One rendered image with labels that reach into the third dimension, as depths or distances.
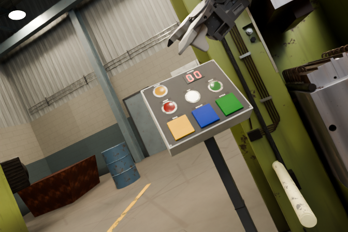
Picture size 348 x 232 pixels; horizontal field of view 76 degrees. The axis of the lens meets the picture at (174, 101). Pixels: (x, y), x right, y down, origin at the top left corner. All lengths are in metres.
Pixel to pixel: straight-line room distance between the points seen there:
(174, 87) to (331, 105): 0.59
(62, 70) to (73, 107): 1.41
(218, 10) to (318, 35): 1.10
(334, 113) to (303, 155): 0.30
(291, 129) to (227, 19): 0.77
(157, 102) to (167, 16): 6.71
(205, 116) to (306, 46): 0.92
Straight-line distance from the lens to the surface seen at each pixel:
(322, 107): 1.00
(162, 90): 0.88
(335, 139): 1.03
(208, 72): 0.93
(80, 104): 8.79
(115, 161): 5.18
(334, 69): 1.07
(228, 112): 0.82
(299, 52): 1.54
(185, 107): 0.83
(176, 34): 0.59
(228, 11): 0.56
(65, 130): 9.36
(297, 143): 1.21
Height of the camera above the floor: 1.07
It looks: 2 degrees up
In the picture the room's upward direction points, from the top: 25 degrees counter-clockwise
